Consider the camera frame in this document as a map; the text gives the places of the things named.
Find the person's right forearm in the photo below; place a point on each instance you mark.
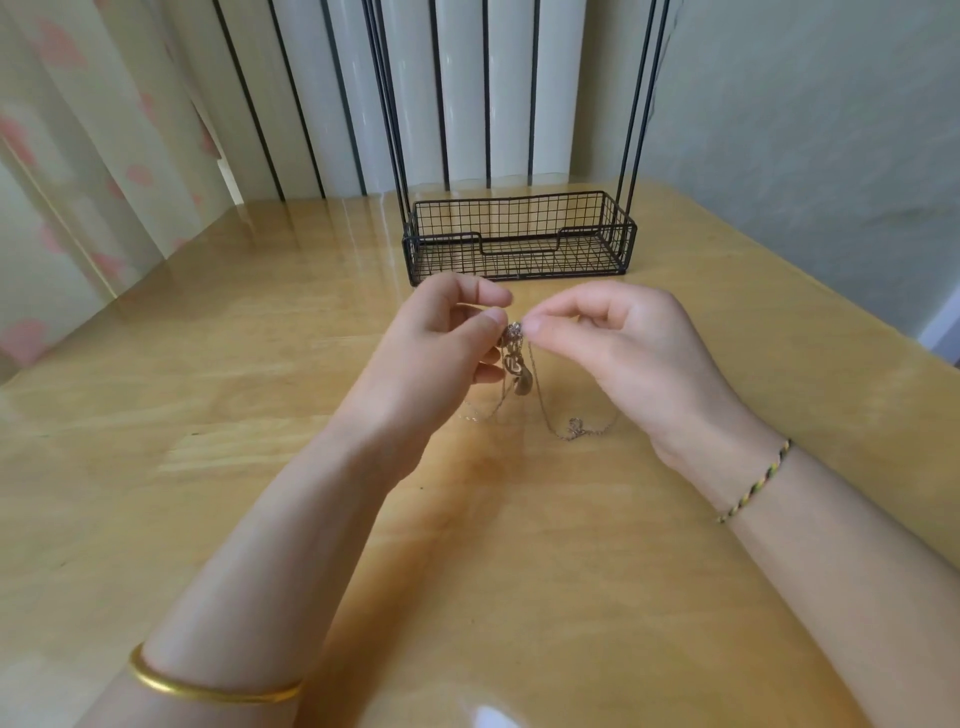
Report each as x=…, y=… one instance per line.
x=855, y=593

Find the white door frame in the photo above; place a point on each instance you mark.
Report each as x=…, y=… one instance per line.
x=944, y=323

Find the person's left forearm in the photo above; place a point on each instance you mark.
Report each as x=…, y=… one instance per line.
x=248, y=593

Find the white black-striped curtain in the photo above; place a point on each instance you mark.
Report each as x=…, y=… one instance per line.
x=345, y=98

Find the pink floral curtain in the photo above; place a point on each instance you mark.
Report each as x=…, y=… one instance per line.
x=83, y=165

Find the person's left hand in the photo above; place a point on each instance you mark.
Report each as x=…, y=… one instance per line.
x=420, y=375

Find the gold bangle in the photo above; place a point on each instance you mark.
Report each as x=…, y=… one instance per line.
x=210, y=689

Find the person's right hand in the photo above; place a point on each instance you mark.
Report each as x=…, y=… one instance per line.
x=645, y=360

